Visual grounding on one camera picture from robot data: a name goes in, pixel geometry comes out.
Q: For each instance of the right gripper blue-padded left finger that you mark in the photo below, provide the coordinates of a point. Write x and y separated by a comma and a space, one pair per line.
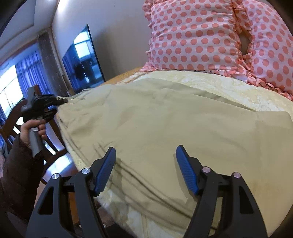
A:
52, 217

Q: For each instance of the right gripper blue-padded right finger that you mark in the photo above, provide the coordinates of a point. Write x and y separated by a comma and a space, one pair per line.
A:
240, 215

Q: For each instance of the beige khaki pants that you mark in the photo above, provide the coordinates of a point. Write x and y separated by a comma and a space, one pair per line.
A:
174, 134

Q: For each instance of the left forearm in brown sleeve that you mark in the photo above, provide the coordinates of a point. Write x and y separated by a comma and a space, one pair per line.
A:
21, 177

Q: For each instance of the person's left hand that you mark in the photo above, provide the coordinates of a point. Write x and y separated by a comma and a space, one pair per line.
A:
33, 127

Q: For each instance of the blue window curtain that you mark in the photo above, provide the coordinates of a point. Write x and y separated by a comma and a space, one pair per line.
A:
18, 78

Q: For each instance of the dark wooden chair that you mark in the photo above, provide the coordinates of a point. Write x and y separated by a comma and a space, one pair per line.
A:
7, 132

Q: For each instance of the black flat screen television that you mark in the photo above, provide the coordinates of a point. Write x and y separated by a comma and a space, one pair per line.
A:
81, 63

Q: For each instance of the cream patterned bedspread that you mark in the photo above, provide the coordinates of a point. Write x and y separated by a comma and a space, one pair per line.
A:
206, 86

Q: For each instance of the pink polka dot pillow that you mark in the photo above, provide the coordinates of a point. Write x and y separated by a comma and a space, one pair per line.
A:
268, 60
195, 36

